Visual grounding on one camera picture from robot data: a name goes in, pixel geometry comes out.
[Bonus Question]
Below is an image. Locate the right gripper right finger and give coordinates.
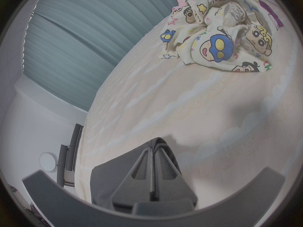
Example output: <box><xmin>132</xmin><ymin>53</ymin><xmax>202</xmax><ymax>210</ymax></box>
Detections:
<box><xmin>155</xmin><ymin>148</ymin><xmax>198</xmax><ymax>206</ymax></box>

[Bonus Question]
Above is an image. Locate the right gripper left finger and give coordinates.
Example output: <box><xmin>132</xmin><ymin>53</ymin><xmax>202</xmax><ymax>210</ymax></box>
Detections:
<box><xmin>111</xmin><ymin>148</ymin><xmax>152</xmax><ymax>207</ymax></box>

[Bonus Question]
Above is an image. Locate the purple satin garment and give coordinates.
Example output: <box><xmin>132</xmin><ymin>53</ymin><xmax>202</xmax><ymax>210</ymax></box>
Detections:
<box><xmin>258</xmin><ymin>0</ymin><xmax>283</xmax><ymax>29</ymax></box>

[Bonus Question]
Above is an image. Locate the bed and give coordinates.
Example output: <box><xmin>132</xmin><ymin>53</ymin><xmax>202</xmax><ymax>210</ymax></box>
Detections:
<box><xmin>74</xmin><ymin>0</ymin><xmax>301</xmax><ymax>207</ymax></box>

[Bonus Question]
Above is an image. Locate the black T-shirt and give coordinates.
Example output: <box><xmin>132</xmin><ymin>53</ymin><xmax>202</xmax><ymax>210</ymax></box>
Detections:
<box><xmin>90</xmin><ymin>137</ymin><xmax>183</xmax><ymax>207</ymax></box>

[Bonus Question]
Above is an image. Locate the black chest of drawers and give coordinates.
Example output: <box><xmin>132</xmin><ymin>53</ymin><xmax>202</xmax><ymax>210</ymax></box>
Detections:
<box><xmin>57</xmin><ymin>124</ymin><xmax>84</xmax><ymax>187</ymax></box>

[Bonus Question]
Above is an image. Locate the blue-green curtain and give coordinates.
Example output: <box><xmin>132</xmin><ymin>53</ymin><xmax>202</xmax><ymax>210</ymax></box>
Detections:
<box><xmin>22</xmin><ymin>14</ymin><xmax>133</xmax><ymax>113</ymax></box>
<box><xmin>33</xmin><ymin>0</ymin><xmax>185</xmax><ymax>47</ymax></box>

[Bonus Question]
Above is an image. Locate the white printed pyjama garment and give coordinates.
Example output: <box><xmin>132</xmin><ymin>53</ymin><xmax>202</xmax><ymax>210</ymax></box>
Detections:
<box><xmin>160</xmin><ymin>0</ymin><xmax>273</xmax><ymax>73</ymax></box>

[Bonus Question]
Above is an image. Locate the round white mirror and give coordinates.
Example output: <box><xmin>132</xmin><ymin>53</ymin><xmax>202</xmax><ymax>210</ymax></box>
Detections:
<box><xmin>39</xmin><ymin>152</ymin><xmax>57</xmax><ymax>172</ymax></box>

